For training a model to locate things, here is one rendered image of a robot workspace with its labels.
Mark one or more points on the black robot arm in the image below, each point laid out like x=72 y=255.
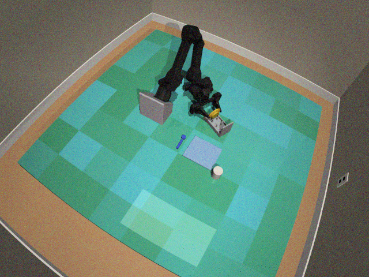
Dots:
x=190 y=34

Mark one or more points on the yellow round plate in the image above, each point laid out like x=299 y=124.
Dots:
x=214 y=113

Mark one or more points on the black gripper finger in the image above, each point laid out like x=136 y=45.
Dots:
x=200 y=110
x=216 y=103

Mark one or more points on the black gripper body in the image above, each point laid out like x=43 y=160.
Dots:
x=205 y=100

